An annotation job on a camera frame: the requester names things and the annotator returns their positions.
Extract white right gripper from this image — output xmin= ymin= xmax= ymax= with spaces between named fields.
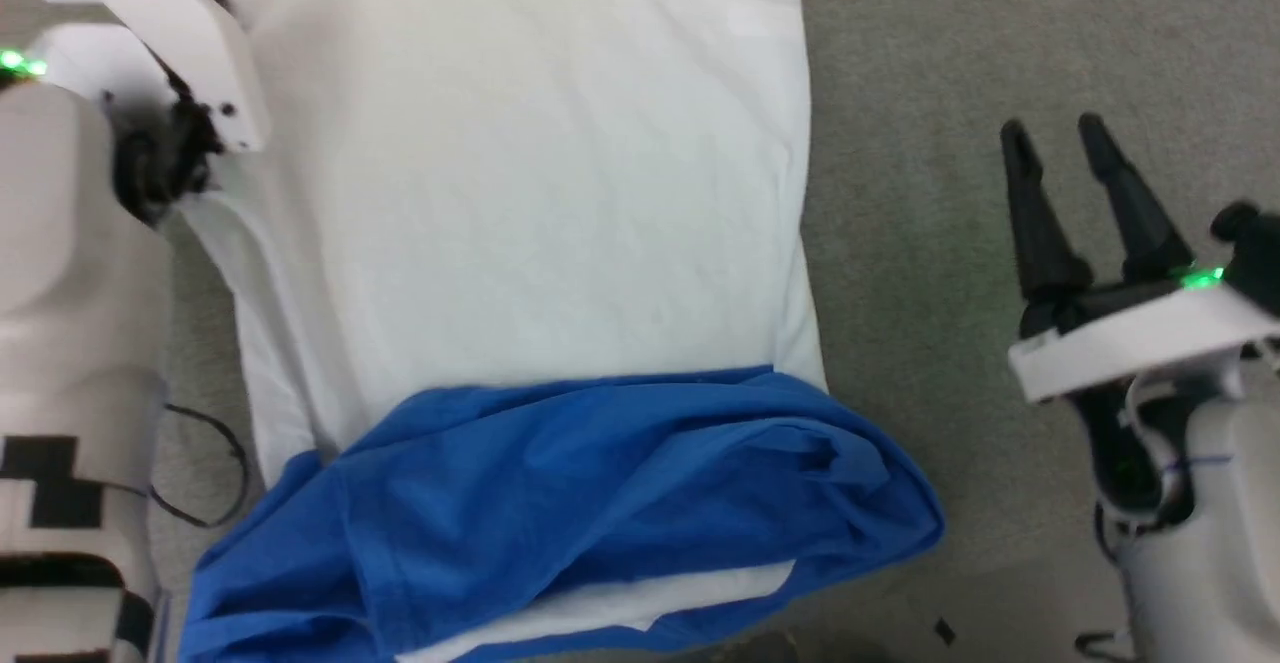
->
xmin=999 ymin=112 xmax=1280 ymax=405

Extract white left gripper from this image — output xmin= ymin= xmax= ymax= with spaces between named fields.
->
xmin=0 ymin=0 xmax=270 ymax=225

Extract blue and white long-sleeve shirt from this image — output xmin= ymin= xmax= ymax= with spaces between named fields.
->
xmin=165 ymin=0 xmax=947 ymax=663

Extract grey fabric sofa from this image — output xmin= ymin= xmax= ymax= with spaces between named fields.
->
xmin=0 ymin=0 xmax=1280 ymax=663

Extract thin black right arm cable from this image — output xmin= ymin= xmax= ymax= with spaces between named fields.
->
xmin=1074 ymin=498 xmax=1136 ymax=660

